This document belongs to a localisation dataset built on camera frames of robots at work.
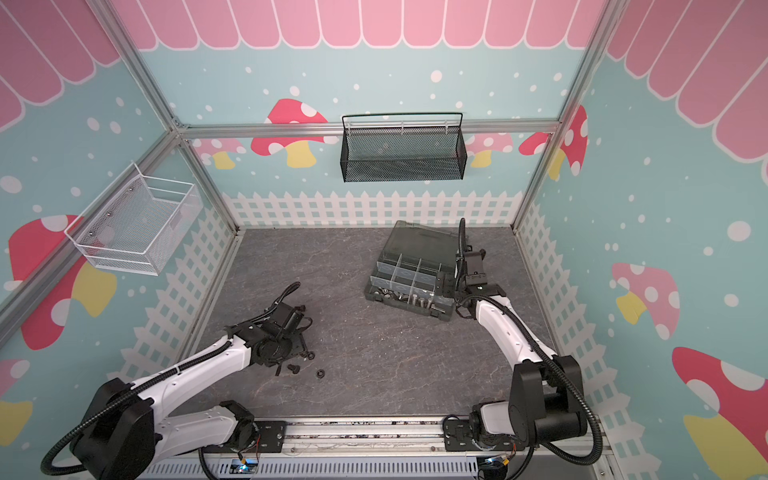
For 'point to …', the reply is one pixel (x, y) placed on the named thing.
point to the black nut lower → (320, 376)
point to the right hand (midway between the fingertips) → (453, 280)
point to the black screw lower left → (295, 368)
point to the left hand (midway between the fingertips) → (295, 352)
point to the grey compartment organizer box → (416, 271)
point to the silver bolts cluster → (413, 299)
